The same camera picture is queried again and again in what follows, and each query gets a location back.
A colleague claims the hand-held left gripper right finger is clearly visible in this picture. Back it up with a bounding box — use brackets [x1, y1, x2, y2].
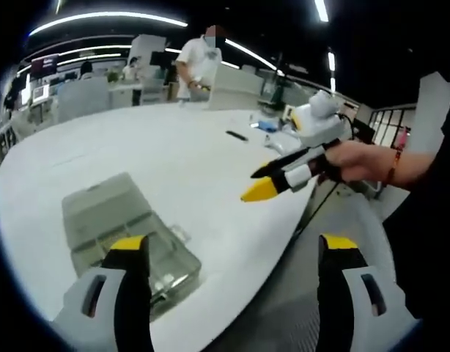
[317, 233, 420, 352]

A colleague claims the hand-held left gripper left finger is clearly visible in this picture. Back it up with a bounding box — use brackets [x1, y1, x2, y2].
[51, 235, 152, 352]

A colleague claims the clear plastic guide fixture box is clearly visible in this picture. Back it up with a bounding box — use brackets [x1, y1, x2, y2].
[62, 172, 203, 322]

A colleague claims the person's right hand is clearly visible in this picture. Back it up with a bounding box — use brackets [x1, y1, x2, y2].
[325, 141, 394, 184]

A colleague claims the white mesh office chair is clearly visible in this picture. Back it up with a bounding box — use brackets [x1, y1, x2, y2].
[206, 190, 396, 352]

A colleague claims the white standing panel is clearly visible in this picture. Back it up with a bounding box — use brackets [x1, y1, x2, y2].
[209, 65, 265, 111]

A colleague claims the person's black shirt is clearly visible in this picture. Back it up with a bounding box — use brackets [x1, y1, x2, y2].
[384, 69, 450, 331]

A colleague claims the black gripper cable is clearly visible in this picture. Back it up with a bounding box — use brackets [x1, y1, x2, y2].
[293, 111, 360, 241]

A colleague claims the red bead bracelet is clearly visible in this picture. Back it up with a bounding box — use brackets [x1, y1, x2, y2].
[387, 147, 402, 185]

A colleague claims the dark red wall display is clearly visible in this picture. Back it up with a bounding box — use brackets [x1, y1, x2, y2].
[30, 54, 60, 77]

